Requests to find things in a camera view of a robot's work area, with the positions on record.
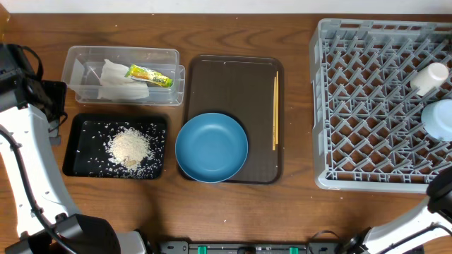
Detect clear plastic waste bin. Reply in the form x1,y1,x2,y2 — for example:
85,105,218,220
61,46,185,106

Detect wooden chopstick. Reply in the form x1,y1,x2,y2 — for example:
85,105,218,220
272,77,276,151
275,71,279,145

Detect black food waste tray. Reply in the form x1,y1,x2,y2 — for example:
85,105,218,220
61,112,169,179

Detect cream cup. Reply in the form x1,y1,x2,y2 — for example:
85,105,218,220
410,63,449,96

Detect white rice food scraps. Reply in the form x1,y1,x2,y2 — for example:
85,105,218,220
76,121,167,179

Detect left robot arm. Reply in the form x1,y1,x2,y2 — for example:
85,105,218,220
1,44,151,253

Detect dark brown serving tray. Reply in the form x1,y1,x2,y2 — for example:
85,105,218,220
184,55,284,185

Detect large dark blue plate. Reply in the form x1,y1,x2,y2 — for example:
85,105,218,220
175,113,249,183

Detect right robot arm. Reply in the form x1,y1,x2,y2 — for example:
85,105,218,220
336,168,451,253

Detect yellow green snack wrapper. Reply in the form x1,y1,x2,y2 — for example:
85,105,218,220
125,64,173,87

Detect small light blue bowl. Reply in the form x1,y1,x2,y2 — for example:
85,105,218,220
421,99,452,142

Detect white napkin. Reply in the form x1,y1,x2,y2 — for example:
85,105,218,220
97,59,149,100

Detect grey dishwasher rack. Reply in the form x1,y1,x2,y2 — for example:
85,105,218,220
309,18,451,193

